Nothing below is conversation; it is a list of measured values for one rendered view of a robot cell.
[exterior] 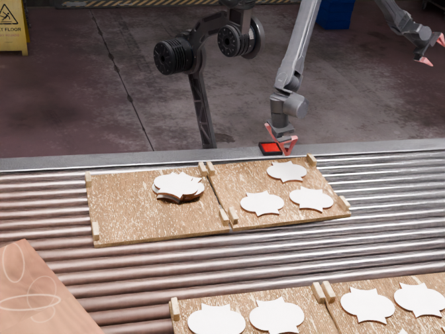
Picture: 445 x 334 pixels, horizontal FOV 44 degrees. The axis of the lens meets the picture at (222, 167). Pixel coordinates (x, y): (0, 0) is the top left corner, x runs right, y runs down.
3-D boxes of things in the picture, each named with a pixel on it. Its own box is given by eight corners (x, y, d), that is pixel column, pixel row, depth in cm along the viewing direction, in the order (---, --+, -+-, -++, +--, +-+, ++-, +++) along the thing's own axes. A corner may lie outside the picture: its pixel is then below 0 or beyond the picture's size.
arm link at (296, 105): (292, 81, 185) (279, 71, 179) (320, 89, 178) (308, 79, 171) (277, 113, 185) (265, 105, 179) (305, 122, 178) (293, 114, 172)
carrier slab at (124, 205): (84, 179, 188) (84, 175, 187) (201, 169, 199) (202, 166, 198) (94, 248, 160) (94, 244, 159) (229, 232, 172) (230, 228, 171)
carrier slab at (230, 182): (204, 169, 199) (204, 165, 199) (308, 160, 211) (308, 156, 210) (232, 232, 172) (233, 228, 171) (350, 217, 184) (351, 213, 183)
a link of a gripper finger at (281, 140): (291, 146, 192) (289, 122, 186) (299, 156, 186) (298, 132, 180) (273, 151, 190) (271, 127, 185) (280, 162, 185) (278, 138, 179)
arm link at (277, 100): (277, 87, 182) (265, 95, 179) (293, 93, 178) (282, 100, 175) (278, 106, 186) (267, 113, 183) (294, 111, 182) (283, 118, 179)
